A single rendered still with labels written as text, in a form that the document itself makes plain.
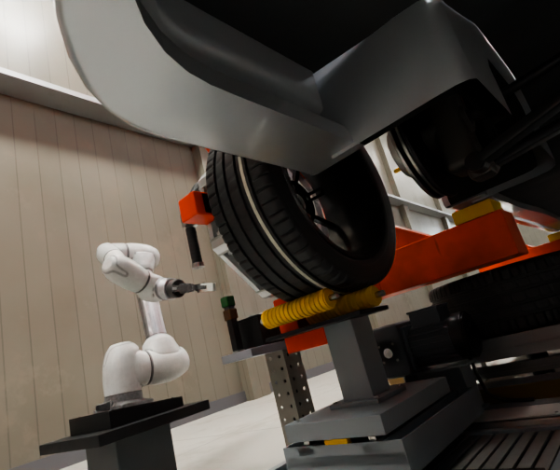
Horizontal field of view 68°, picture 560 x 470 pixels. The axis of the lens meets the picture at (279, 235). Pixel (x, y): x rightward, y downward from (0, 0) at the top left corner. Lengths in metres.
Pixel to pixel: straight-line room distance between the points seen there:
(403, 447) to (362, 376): 0.25
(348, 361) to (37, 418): 3.13
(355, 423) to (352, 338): 0.24
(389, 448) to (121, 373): 1.24
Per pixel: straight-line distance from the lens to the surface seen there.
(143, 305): 2.20
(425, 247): 1.66
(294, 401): 1.69
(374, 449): 1.07
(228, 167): 1.12
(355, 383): 1.22
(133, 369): 1.98
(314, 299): 1.14
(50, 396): 4.05
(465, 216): 1.63
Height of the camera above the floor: 0.40
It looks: 16 degrees up
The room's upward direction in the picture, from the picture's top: 15 degrees counter-clockwise
